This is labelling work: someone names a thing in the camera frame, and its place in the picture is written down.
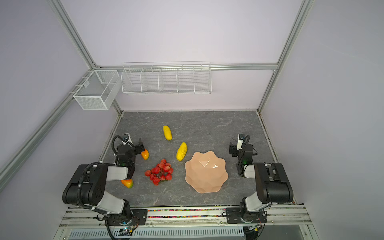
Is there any pink scalloped fruit bowl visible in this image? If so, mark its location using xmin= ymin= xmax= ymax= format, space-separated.
xmin=185 ymin=151 xmax=229 ymax=194

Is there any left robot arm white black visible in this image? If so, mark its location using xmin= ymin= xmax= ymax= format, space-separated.
xmin=62 ymin=134 xmax=145 ymax=226

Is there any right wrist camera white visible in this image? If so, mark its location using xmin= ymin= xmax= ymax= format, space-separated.
xmin=237 ymin=134 xmax=246 ymax=150

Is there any small white mesh basket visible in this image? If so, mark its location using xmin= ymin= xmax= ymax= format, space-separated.
xmin=74 ymin=70 xmax=122 ymax=111

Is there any yellow fake fruit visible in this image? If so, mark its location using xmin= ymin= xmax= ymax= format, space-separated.
xmin=163 ymin=126 xmax=173 ymax=141
xmin=177 ymin=142 xmax=188 ymax=162

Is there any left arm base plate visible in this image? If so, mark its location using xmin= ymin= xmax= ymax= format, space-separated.
xmin=107 ymin=209 xmax=148 ymax=226

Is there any long white wire basket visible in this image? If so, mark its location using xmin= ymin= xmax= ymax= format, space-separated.
xmin=121 ymin=62 xmax=212 ymax=95

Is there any white vented strip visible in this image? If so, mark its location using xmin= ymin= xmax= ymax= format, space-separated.
xmin=67 ymin=227 xmax=245 ymax=240

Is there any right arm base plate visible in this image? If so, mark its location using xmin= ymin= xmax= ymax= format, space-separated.
xmin=222 ymin=207 xmax=267 ymax=224

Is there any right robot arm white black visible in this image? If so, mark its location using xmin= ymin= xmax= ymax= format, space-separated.
xmin=226 ymin=144 xmax=294 ymax=224

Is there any mango red green front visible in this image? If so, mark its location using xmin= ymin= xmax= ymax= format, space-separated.
xmin=121 ymin=179 xmax=134 ymax=189

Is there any mango orange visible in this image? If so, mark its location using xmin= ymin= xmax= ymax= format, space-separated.
xmin=141 ymin=149 xmax=150 ymax=160

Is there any aluminium front rail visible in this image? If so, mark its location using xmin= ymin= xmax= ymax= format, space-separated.
xmin=58 ymin=205 xmax=313 ymax=230

